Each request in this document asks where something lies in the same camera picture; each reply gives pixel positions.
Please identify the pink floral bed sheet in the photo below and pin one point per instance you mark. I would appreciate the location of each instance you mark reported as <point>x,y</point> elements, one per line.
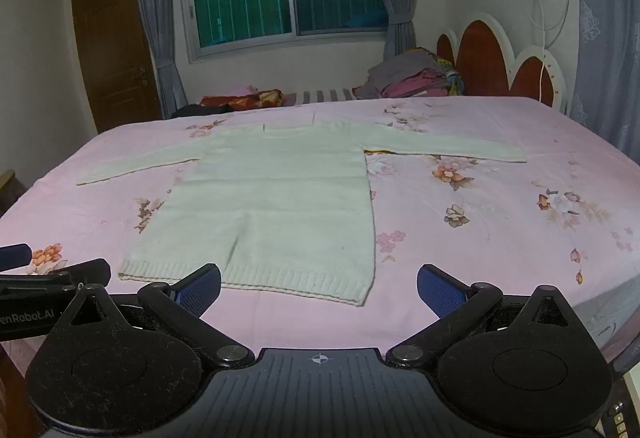
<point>500,243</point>

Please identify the dark device with yellow buttons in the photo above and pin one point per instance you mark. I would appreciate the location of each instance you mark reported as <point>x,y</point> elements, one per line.
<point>620,413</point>

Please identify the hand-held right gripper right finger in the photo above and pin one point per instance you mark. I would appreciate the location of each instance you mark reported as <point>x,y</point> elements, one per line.
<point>440,290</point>

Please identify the pile of folded clothes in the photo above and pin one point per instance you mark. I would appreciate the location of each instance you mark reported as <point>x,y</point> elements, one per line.
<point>405,76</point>

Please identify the white and brown headboard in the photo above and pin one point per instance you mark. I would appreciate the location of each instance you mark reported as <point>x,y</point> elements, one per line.
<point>482,58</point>

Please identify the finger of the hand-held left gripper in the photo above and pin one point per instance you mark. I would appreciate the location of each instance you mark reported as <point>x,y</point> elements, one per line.
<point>12,255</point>
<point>90,272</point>

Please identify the pale lace curtain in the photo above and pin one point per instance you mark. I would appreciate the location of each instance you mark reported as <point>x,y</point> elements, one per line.
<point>610,28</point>

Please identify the brown wooden furniture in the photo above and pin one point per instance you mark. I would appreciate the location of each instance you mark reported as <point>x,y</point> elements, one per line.
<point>10,190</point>

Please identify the black cloth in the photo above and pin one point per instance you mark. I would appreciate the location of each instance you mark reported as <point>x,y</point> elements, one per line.
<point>200,111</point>

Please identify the brown wooden door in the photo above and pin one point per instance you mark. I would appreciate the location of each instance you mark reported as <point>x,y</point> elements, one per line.
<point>112,48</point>

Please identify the white knitted sweater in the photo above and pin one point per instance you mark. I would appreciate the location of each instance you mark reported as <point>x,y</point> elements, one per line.
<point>280,198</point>

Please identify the red patterned cloth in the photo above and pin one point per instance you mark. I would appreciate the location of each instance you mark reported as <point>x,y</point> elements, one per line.
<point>250,99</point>

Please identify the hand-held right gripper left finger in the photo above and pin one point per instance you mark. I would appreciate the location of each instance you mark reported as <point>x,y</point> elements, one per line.
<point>200,287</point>

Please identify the grey striped cloth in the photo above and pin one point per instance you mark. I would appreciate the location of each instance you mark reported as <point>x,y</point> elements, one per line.
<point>320,96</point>

